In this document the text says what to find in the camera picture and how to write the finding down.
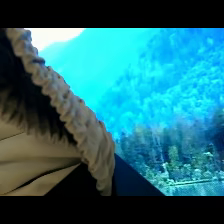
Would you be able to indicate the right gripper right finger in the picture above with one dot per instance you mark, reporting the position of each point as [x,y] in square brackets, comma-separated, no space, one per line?
[130,181]

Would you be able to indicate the brown pants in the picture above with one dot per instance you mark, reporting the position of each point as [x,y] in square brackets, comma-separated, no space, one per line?
[33,160]

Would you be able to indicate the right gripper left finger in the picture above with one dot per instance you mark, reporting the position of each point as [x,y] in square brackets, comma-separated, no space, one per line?
[78,183]

